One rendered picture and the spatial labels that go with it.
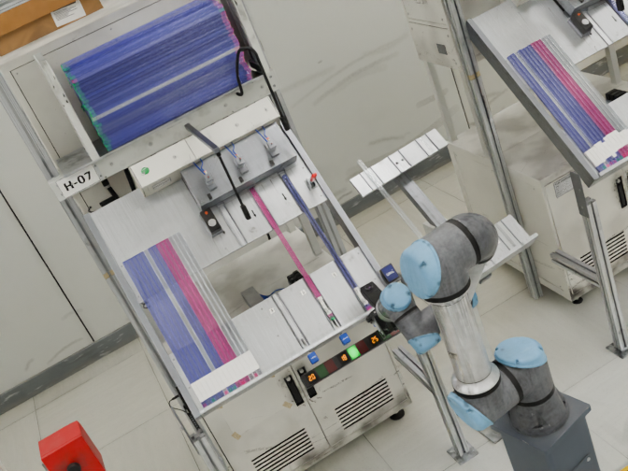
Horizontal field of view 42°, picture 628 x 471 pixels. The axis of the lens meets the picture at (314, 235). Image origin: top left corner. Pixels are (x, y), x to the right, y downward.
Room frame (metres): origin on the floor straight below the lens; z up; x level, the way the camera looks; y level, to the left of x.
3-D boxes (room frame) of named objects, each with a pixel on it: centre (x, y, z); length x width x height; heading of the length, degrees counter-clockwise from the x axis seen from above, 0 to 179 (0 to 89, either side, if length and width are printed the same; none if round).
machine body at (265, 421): (2.62, 0.32, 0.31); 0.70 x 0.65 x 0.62; 103
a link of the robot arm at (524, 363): (1.57, -0.34, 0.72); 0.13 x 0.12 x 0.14; 110
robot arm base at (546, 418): (1.57, -0.35, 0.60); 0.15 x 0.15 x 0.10
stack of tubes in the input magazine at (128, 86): (2.51, 0.24, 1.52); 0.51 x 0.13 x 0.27; 103
